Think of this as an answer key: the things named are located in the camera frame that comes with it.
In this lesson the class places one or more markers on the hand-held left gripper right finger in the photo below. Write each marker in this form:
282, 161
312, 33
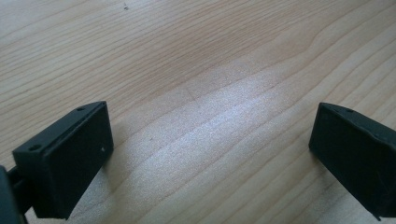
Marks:
355, 149

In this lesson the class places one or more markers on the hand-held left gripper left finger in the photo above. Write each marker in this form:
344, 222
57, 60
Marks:
71, 161

